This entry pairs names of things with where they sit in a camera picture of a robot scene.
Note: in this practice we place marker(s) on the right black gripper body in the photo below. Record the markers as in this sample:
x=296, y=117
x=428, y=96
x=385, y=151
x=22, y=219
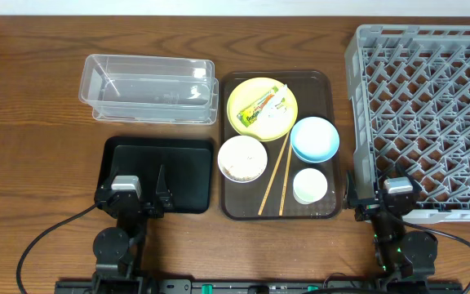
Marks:
x=368, y=208

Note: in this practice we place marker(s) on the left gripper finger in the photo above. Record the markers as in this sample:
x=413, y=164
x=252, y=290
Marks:
x=106, y=184
x=162, y=191

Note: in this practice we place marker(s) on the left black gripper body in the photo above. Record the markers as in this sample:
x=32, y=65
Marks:
x=133, y=205

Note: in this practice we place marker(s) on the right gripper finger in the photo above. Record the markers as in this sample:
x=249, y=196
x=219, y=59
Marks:
x=351, y=190
x=407, y=179

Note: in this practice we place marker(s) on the white cup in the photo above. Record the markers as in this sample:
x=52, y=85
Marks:
x=309, y=186

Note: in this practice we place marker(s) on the light blue bowl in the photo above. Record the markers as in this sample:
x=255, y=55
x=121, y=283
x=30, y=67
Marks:
x=314, y=140

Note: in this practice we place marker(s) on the wooden chopstick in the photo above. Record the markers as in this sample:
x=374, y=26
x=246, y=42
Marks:
x=285, y=181
x=272, y=177

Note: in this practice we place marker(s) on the white bowl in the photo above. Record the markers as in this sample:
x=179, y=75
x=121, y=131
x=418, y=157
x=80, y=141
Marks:
x=241, y=146

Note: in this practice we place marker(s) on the white tissue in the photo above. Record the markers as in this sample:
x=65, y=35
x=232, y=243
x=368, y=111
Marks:
x=275, y=105

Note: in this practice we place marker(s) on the green snack wrapper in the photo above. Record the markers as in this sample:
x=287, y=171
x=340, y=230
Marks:
x=249, y=114

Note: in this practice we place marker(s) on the yellow plate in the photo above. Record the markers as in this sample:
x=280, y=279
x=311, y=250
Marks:
x=262, y=129

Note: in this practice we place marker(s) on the rice food scraps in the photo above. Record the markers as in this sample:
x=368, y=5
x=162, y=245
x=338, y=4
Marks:
x=243, y=169

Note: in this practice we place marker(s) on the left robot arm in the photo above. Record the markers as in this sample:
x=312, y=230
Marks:
x=119, y=249

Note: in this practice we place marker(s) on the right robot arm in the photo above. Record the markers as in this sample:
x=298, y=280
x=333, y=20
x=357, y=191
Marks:
x=406, y=257

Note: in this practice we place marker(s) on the grey dishwasher rack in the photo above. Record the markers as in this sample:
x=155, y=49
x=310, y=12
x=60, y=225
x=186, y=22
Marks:
x=410, y=92

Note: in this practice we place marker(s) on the clear plastic waste bin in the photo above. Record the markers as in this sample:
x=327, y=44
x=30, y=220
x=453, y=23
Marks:
x=150, y=89

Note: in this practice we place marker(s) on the black plastic tray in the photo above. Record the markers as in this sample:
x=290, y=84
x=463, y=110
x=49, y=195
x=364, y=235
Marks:
x=186, y=165

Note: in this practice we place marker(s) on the brown serving tray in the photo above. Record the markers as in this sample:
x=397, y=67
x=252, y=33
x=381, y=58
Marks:
x=240, y=202

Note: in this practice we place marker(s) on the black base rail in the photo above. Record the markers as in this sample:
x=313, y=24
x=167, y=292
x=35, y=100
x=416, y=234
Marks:
x=178, y=286

